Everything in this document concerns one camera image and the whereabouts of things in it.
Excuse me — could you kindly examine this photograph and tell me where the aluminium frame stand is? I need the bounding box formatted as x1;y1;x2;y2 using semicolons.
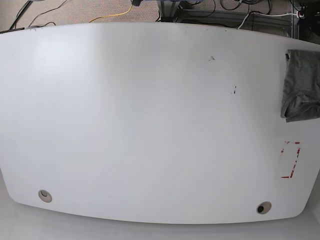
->
156;0;300;40

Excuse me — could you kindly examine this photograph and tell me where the red tape rectangle marking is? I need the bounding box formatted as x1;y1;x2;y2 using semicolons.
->
279;141;301;179

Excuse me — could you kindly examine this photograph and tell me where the right table cable grommet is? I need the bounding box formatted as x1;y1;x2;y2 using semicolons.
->
256;201;272;215

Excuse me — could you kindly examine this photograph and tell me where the grey t-shirt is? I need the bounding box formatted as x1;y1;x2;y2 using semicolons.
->
280;49;320;123

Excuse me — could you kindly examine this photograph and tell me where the left table cable grommet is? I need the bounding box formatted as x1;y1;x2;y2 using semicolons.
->
38;189;53;203

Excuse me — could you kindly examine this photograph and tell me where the white cable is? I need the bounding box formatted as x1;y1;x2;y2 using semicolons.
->
237;11;298;30

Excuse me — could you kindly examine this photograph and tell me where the table cable grommet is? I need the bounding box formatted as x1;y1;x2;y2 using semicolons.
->
256;201;272;215
38;189;53;203

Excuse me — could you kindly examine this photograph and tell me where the yellow cable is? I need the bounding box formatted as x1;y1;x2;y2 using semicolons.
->
89;0;133;24

